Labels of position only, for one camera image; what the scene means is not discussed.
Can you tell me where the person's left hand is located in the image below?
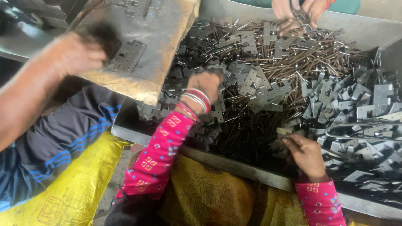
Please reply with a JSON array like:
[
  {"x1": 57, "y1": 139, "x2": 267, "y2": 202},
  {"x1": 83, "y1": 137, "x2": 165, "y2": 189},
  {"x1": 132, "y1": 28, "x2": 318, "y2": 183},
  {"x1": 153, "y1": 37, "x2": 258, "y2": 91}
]
[{"x1": 187, "y1": 71, "x2": 224, "y2": 105}]

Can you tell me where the person's right hand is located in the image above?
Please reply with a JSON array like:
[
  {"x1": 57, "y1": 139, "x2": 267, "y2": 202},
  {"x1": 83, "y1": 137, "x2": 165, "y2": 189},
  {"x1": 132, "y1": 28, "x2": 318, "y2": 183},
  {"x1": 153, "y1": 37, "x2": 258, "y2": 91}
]
[{"x1": 281, "y1": 134, "x2": 329, "y2": 183}]

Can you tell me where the set of red white bangles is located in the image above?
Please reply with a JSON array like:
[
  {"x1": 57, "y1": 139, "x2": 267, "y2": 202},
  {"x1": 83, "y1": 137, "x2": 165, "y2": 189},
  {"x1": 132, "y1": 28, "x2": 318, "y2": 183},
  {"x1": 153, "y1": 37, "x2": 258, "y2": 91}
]
[{"x1": 176, "y1": 89, "x2": 211, "y2": 123}]

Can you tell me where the large grey metal tray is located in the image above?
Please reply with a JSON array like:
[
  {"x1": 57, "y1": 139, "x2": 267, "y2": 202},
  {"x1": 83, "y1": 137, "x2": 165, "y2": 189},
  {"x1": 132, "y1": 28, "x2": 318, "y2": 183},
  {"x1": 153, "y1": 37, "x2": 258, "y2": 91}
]
[{"x1": 111, "y1": 0, "x2": 402, "y2": 220}]

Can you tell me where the heap of metal hinge plates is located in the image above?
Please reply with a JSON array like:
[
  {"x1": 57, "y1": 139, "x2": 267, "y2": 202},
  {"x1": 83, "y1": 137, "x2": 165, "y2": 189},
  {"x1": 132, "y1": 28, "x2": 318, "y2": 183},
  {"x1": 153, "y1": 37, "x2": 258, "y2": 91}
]
[{"x1": 137, "y1": 19, "x2": 402, "y2": 201}]

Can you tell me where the worn metal-topped work block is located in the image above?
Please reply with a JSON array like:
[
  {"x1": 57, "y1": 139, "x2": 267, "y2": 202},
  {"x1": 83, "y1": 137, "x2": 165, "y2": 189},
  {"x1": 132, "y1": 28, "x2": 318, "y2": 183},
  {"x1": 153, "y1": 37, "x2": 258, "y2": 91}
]
[{"x1": 67, "y1": 0, "x2": 201, "y2": 107}]

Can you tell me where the heap of thin metal pins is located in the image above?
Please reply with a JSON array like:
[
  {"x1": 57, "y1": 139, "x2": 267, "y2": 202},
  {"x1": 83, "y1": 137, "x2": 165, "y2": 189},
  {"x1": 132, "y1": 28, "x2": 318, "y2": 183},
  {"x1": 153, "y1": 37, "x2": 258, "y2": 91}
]
[{"x1": 176, "y1": 19, "x2": 371, "y2": 164}]

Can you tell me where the assembled grey metal hinge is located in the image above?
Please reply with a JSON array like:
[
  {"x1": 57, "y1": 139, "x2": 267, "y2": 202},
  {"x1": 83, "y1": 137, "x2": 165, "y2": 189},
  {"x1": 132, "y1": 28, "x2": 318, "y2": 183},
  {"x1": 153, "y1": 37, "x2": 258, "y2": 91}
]
[
  {"x1": 122, "y1": 0, "x2": 164, "y2": 19},
  {"x1": 291, "y1": 9, "x2": 311, "y2": 27},
  {"x1": 105, "y1": 40, "x2": 147, "y2": 73}
]

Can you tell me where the person's yellow patterned garment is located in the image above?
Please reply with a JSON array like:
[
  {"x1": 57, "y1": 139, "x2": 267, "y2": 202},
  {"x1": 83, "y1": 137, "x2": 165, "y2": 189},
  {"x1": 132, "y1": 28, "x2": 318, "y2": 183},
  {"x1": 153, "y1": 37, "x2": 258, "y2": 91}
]
[{"x1": 105, "y1": 153, "x2": 371, "y2": 226}]

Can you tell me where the yellow woven sack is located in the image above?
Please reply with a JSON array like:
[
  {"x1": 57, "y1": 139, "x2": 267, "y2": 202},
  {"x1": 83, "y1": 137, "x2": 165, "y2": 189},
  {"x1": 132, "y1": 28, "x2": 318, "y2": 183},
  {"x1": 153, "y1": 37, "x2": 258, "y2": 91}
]
[{"x1": 0, "y1": 130, "x2": 131, "y2": 226}]

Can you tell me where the bent metal wire loop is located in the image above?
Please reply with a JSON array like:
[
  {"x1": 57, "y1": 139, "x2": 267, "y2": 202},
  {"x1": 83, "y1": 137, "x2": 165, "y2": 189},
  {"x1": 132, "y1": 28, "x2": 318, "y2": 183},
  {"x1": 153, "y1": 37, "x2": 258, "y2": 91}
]
[{"x1": 324, "y1": 122, "x2": 402, "y2": 141}]

